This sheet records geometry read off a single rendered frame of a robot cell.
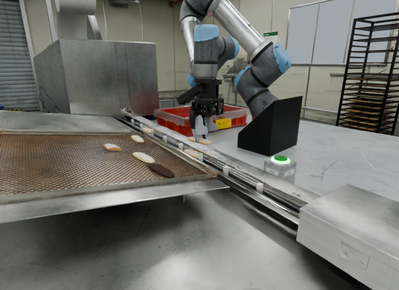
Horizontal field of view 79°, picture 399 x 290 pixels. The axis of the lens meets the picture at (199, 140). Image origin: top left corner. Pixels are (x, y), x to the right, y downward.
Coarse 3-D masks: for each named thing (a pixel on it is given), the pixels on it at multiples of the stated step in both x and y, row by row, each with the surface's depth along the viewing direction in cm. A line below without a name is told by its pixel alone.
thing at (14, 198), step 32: (0, 160) 55; (64, 160) 61; (96, 160) 65; (128, 160) 69; (160, 160) 73; (192, 160) 74; (0, 192) 42; (32, 192) 43; (64, 192) 44; (96, 192) 47
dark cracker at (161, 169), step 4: (152, 164) 65; (156, 164) 65; (152, 168) 63; (156, 168) 62; (160, 168) 63; (164, 168) 63; (156, 172) 62; (160, 172) 61; (164, 172) 61; (168, 172) 61; (172, 172) 62; (164, 176) 60; (168, 176) 60; (172, 176) 60
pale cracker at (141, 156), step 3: (132, 153) 74; (135, 153) 73; (138, 153) 73; (141, 153) 73; (144, 153) 74; (135, 156) 71; (138, 156) 71; (141, 156) 70; (144, 156) 70; (147, 156) 71; (141, 159) 69; (144, 159) 69; (147, 159) 69; (150, 159) 69; (153, 159) 70; (147, 162) 68; (150, 162) 68; (153, 162) 69
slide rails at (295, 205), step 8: (160, 136) 116; (176, 144) 104; (200, 160) 86; (208, 160) 86; (240, 176) 74; (256, 192) 65; (264, 192) 66; (272, 192) 65; (272, 200) 61; (280, 200) 62; (288, 200) 61; (288, 208) 58; (296, 208) 58
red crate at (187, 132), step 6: (162, 120) 141; (168, 120) 134; (234, 120) 143; (240, 120) 146; (168, 126) 137; (174, 126) 130; (180, 126) 126; (186, 126) 123; (234, 126) 143; (180, 132) 127; (186, 132) 124; (210, 132) 134
